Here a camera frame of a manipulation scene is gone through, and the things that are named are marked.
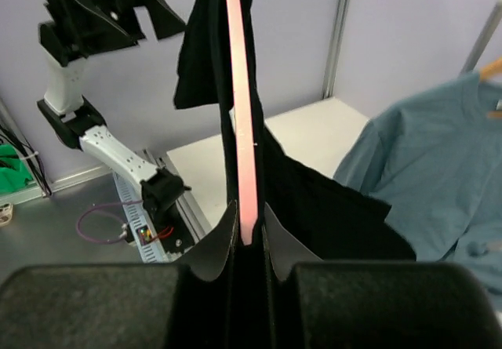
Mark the teal blue t shirt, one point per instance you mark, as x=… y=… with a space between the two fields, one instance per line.
x=435 y=159

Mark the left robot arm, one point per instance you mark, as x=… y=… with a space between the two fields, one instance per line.
x=77 y=30

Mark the green plastic bin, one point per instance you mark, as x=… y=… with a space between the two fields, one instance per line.
x=15 y=175

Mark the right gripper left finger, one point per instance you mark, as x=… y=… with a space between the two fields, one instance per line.
x=207 y=259

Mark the metal clothes rack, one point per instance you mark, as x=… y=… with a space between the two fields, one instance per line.
x=485 y=35

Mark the pink plastic hanger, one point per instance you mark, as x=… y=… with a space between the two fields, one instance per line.
x=245 y=145

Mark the light blue cable duct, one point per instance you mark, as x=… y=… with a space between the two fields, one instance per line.
x=137 y=219

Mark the black t shirt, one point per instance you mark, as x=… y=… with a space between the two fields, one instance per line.
x=333 y=221

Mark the wooden hanger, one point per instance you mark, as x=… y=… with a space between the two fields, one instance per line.
x=490 y=70

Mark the aluminium mounting rail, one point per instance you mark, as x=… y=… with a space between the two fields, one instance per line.
x=189 y=209

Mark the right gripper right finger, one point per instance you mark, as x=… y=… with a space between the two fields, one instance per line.
x=284 y=250

